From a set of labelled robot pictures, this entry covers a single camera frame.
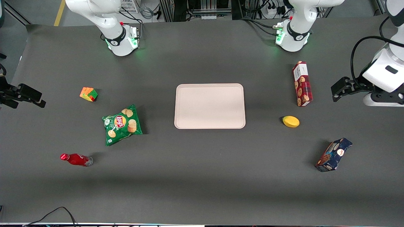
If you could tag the green chips bag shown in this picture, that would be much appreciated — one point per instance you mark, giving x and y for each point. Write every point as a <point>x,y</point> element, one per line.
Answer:
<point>122,125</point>

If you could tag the white power strip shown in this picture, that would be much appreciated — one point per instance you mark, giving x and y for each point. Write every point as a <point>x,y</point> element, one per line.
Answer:
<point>274,11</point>

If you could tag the dark grey table cover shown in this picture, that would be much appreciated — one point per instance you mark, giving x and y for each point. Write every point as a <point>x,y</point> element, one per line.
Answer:
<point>202,176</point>

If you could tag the beige plastic tray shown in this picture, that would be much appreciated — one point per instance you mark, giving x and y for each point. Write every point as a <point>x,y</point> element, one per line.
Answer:
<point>210,106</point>

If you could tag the white vented box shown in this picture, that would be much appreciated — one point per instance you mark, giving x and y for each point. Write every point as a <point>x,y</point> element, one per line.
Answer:
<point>129,5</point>

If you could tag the blue cookie box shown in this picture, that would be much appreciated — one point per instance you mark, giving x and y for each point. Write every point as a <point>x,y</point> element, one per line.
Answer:
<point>334,155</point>

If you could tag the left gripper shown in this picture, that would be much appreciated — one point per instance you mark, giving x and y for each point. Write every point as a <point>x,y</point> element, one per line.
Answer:
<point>357,86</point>

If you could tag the red soda bottle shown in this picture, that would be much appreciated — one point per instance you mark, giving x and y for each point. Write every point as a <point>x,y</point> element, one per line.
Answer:
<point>76,159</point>

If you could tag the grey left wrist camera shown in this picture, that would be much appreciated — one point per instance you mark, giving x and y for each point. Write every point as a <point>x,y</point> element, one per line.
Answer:
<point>378,100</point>

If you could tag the black equipment rack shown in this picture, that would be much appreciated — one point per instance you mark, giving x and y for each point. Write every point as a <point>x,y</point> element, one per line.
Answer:
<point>195,8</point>

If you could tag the yellow toy mango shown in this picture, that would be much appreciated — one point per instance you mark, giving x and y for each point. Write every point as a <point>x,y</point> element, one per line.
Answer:
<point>291,121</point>

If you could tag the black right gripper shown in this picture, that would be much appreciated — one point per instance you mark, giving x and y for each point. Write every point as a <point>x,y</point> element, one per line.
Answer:
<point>7,93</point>

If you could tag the colourful puzzle cube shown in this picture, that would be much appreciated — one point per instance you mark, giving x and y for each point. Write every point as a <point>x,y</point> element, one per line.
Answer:
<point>88,94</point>

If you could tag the red cookie box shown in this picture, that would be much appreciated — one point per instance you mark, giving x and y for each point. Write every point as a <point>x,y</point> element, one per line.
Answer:
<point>302,83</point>

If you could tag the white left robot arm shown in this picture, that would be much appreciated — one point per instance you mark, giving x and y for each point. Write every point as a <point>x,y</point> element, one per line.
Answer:
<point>296,34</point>

